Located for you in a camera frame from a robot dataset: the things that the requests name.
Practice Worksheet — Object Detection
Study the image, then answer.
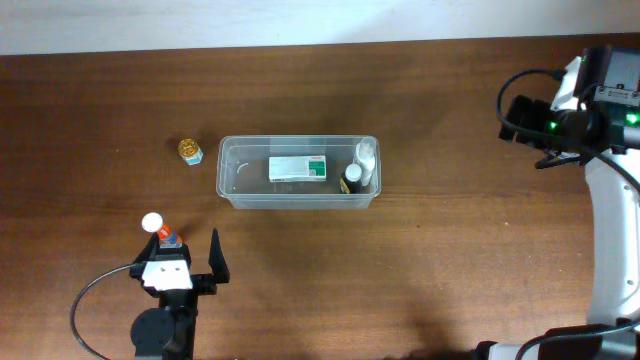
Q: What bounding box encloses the clear plastic container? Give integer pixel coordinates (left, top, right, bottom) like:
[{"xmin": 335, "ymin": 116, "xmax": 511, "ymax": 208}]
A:
[{"xmin": 216, "ymin": 135, "xmax": 382, "ymax": 210}]

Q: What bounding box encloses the dark bottle white cap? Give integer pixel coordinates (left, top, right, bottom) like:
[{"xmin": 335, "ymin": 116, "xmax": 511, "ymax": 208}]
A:
[{"xmin": 340, "ymin": 163, "xmax": 362, "ymax": 194}]

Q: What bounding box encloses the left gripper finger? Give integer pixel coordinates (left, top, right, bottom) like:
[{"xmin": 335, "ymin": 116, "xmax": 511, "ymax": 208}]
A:
[
  {"xmin": 208, "ymin": 228, "xmax": 230, "ymax": 284},
  {"xmin": 133, "ymin": 233, "xmax": 159, "ymax": 264}
]

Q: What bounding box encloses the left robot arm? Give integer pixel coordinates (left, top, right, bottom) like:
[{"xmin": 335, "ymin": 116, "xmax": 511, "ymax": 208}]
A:
[{"xmin": 129, "ymin": 230, "xmax": 230, "ymax": 360}]

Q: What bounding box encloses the orange tube white cap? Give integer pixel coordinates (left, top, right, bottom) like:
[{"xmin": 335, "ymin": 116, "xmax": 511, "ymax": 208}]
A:
[{"xmin": 141, "ymin": 212, "xmax": 183, "ymax": 249}]

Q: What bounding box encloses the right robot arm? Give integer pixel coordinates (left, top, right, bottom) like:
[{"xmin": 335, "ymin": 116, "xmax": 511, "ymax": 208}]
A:
[{"xmin": 472, "ymin": 45, "xmax": 639, "ymax": 360}]

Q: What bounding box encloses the white green medicine box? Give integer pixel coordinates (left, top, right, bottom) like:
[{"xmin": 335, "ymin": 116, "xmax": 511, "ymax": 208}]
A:
[{"xmin": 268, "ymin": 155, "xmax": 327, "ymax": 183}]

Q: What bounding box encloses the small jar gold lid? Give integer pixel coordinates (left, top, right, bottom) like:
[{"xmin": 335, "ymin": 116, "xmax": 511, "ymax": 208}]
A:
[{"xmin": 178, "ymin": 138, "xmax": 203, "ymax": 166}]

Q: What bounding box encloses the left black cable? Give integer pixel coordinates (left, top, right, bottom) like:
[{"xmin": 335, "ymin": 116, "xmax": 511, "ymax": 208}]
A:
[{"xmin": 69, "ymin": 263, "xmax": 136, "ymax": 360}]

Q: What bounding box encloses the white spray bottle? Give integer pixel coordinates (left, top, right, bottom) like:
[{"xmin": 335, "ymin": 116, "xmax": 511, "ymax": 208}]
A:
[{"xmin": 353, "ymin": 137, "xmax": 376, "ymax": 187}]

